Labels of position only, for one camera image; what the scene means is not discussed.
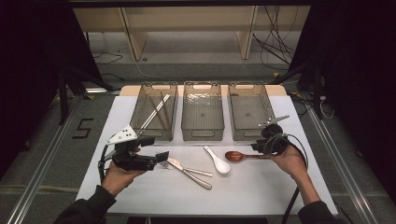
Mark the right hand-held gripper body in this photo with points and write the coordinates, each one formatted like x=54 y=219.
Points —
x=275 y=140

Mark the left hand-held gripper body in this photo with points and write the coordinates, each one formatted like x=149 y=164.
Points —
x=124 y=135

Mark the brown wooden spoon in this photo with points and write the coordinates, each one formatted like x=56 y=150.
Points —
x=235 y=156

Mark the white chopstick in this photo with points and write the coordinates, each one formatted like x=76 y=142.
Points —
x=157 y=112
x=152 y=114

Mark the grey transparent plastic bin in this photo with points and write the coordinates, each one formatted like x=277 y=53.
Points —
x=146 y=105
x=202 y=113
x=249 y=109

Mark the steel fork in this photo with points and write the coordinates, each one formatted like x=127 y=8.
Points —
x=199 y=171

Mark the white ceramic spoon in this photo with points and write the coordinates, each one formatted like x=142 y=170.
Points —
x=221 y=166

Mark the steel table knife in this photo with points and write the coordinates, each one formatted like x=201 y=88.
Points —
x=196 y=180

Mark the person's right hand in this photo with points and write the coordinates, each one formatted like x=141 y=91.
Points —
x=292 y=163

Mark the person's left hand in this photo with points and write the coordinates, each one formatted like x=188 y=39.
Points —
x=115 y=182

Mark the silver metal bar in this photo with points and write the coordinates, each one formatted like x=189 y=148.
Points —
x=101 y=90

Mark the black metal stand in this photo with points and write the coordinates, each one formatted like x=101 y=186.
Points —
x=63 y=99
x=317 y=93

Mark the beige wooden shelf unit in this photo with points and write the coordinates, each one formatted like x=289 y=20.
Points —
x=186 y=18

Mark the silver floor rail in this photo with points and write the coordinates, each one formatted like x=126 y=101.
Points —
x=40 y=174
x=342 y=174

